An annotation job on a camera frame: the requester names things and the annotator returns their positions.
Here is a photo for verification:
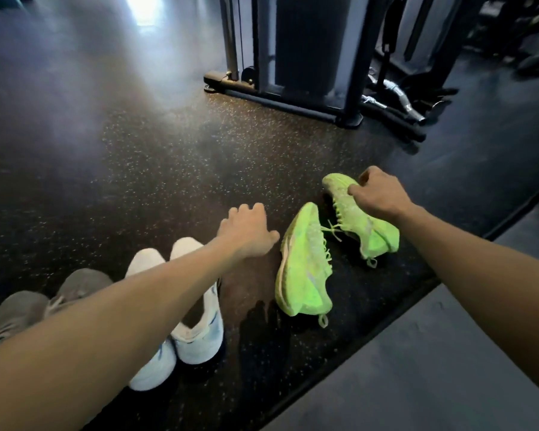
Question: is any black padded bar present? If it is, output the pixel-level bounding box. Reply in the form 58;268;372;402
361;101;428;143

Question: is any white sneaker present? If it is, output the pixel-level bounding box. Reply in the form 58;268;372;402
125;248;177;392
169;237;225;365

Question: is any grey sneaker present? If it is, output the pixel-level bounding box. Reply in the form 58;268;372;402
44;268;114;320
0;291;51;355

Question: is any grey padded platform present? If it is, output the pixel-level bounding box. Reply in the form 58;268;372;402
260;198;539;431

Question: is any chrome cable handle bar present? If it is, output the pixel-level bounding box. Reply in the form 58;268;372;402
361;78;428;126

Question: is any black hanging strap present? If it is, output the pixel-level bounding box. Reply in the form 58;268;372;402
381;0;408;55

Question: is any black cable weight machine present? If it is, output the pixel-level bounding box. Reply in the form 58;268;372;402
203;0;390;129

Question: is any person's right hand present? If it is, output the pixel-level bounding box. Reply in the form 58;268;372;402
348;166;417;224

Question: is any person's right forearm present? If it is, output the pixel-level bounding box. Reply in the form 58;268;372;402
395;204;539;405

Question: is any person's left forearm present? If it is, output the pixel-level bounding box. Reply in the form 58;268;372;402
0;237;249;431

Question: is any person's left hand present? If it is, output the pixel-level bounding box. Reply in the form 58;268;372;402
218;203;280;261

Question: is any neon green running shoe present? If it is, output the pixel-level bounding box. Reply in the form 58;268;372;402
275;202;334;328
322;173;401;269

